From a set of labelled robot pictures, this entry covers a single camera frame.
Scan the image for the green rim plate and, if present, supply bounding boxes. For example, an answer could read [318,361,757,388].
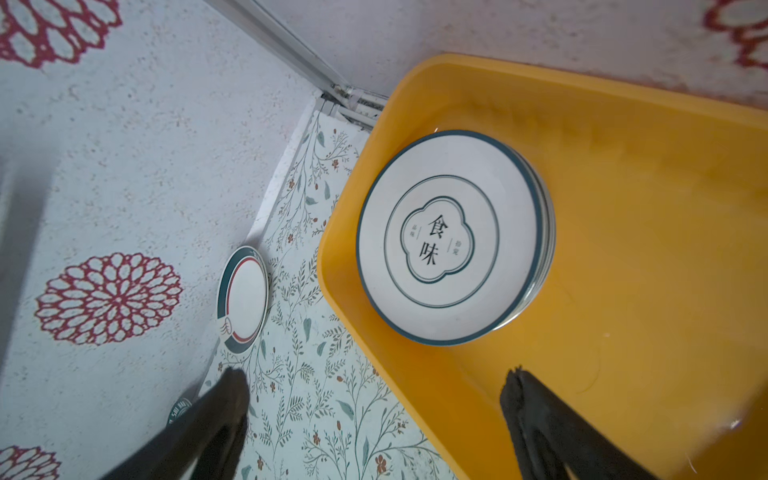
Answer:
[167,396,192,425]
[216,245,269,355]

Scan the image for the yellow plastic bin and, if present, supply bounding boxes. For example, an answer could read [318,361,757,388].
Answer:
[318,54,767,479]

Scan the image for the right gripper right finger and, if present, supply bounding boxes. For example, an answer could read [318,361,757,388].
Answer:
[500,367,654,479]

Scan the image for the white plate grey motif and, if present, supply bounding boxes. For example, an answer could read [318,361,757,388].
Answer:
[356,130,556,346]

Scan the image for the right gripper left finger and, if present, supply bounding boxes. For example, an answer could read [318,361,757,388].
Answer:
[104,368,250,479]

